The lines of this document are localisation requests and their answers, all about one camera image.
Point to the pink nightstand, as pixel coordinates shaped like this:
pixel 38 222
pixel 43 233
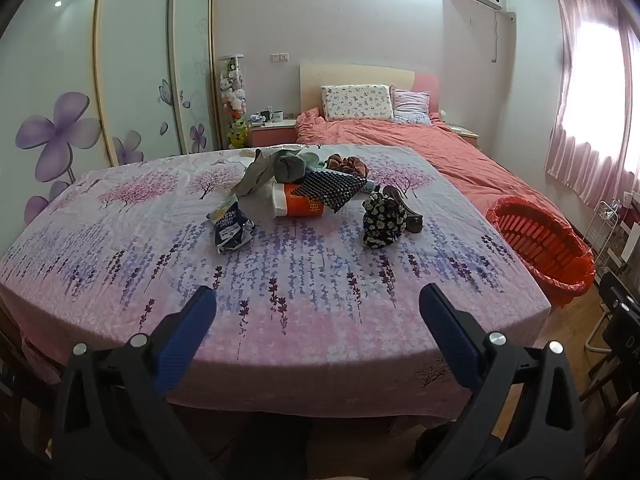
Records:
pixel 272 135

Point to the floral print tablecloth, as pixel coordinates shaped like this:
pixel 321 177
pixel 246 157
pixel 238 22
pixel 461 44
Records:
pixel 300 285

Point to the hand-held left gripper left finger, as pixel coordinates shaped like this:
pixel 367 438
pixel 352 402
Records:
pixel 185 340

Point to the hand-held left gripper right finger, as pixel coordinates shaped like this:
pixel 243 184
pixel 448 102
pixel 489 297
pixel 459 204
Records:
pixel 450 340

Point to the green towel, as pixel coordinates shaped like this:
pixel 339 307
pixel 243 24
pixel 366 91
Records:
pixel 290 167

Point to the orange duvet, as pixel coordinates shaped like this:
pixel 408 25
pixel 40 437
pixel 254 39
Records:
pixel 425 145

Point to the red plastic basket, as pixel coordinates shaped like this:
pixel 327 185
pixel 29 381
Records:
pixel 540 245

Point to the pale nightstand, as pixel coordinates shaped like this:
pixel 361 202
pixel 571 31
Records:
pixel 465 135

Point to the black daisy print cloth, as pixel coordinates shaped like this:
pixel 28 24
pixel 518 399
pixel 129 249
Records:
pixel 382 220

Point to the brown scrunchie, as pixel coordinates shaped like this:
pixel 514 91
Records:
pixel 345 164

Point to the pink striped pillow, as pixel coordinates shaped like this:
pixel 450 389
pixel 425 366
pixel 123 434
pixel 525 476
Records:
pixel 410 105

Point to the light green cloth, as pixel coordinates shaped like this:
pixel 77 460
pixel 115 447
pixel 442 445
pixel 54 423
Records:
pixel 314 160

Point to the orange paper cup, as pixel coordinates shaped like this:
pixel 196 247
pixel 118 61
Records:
pixel 300 205

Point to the floral print pillow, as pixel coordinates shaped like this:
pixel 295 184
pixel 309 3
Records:
pixel 355 102

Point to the flower print sliding wardrobe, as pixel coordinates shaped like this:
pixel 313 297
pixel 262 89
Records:
pixel 140 60

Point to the cream and pink headboard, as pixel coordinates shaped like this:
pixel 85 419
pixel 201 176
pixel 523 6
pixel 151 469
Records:
pixel 350 74

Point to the black white checkered cloth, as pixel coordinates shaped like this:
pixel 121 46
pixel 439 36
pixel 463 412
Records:
pixel 330 187

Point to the pink curtain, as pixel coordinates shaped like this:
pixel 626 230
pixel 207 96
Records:
pixel 575 110

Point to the clear tube of plush toys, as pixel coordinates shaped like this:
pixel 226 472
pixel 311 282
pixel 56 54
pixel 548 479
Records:
pixel 232 90

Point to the white mug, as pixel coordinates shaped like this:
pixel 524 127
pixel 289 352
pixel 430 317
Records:
pixel 278 115

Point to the light blue cloth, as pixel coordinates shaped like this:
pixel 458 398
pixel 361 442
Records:
pixel 371 187

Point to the yellow green plush toy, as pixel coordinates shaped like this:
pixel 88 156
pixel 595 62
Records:
pixel 237 132

